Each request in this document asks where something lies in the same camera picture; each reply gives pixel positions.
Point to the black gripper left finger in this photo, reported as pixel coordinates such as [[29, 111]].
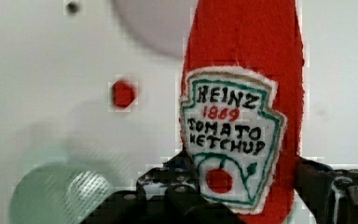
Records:
[[169, 194]]

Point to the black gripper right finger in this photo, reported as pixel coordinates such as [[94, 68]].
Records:
[[330, 194]]

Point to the red felt ketchup bottle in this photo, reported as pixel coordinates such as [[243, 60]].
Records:
[[241, 105]]

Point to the green oval metal strainer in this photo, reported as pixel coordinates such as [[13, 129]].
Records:
[[58, 193]]

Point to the red toy strawberry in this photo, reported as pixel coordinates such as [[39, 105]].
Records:
[[123, 94]]

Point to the large grey round plate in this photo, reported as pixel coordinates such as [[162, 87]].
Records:
[[161, 25]]

